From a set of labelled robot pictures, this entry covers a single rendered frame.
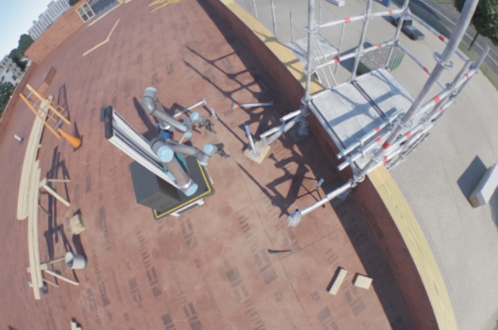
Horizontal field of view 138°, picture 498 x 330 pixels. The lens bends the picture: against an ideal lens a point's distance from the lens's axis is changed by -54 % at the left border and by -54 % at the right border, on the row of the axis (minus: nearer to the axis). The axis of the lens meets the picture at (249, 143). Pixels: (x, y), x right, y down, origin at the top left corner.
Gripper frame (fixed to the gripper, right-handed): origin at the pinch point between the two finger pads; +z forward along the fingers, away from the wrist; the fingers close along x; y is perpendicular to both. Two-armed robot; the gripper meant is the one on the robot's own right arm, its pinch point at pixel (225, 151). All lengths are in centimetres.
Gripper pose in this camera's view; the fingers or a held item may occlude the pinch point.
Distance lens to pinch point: 224.4
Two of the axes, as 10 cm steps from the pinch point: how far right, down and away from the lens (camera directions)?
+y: -6.9, 6.9, 2.2
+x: 6.0, 7.2, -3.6
